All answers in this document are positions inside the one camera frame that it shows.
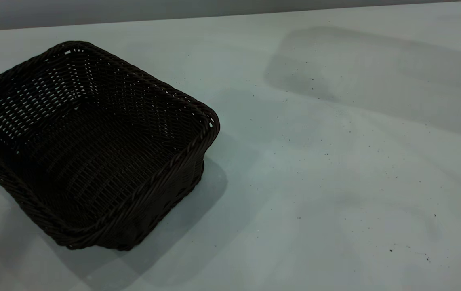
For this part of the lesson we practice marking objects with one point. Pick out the black woven wicker basket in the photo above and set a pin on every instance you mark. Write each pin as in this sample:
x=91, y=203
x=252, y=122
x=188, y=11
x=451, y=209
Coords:
x=93, y=161

